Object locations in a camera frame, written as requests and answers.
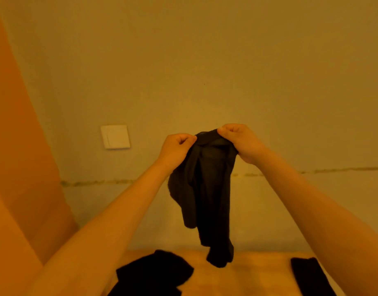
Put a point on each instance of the person's right hand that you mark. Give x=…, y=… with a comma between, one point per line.
x=242, y=144

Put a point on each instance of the person's left hand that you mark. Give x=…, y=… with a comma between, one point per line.
x=173, y=151

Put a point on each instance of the person's right fingers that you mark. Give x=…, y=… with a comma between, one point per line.
x=229, y=130

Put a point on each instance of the person's left fingers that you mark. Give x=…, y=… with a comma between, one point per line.
x=183, y=138

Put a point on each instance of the dark grey sock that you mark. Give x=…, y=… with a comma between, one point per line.
x=204, y=194

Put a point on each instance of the person's left forearm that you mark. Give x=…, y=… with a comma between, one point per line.
x=105, y=231

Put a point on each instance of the person's right forearm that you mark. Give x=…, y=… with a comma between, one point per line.
x=324, y=225

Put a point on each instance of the pile of black socks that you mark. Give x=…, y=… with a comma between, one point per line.
x=152, y=275

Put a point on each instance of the orange wooden headboard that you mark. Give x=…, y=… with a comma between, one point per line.
x=22, y=181

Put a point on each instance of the folded black sock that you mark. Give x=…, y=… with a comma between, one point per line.
x=312, y=279

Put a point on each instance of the white wall switch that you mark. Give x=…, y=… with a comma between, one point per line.
x=115, y=137

